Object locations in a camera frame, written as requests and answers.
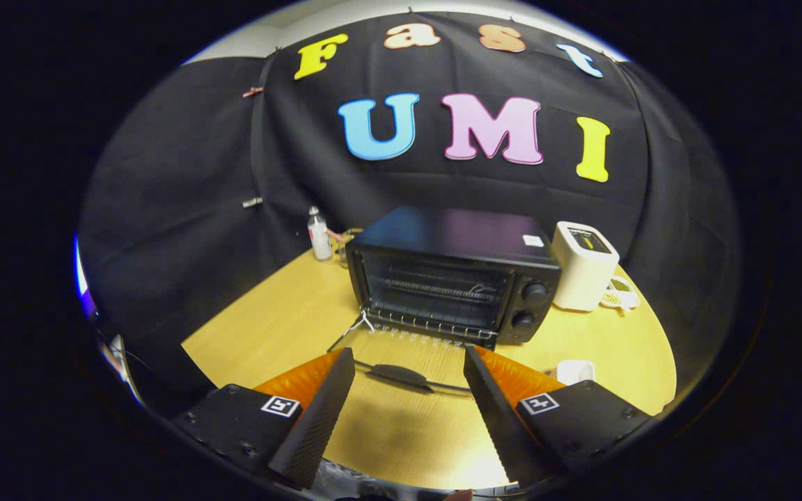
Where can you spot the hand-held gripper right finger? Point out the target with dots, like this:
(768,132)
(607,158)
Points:
(498,417)

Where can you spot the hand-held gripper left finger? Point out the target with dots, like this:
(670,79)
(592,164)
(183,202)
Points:
(321,417)

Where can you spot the black toaster oven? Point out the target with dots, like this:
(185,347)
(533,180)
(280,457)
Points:
(457,236)

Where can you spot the white toaster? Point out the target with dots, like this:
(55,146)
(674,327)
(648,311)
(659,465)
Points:
(582,271)

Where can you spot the white rectangular plate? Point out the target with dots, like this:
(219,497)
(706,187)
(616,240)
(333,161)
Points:
(575,370)

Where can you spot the white divided bean dish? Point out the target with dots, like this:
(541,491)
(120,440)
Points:
(620,296)

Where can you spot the small glass jar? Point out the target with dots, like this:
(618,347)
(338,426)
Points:
(345,247)

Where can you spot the small clear plastic bottle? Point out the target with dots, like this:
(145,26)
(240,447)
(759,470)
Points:
(319,240)

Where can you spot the small metal clip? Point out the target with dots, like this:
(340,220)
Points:
(253,202)

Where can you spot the black backdrop cloth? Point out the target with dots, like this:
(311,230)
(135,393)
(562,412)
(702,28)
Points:
(164,209)

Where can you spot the small pink clip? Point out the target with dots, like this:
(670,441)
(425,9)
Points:
(253,91)

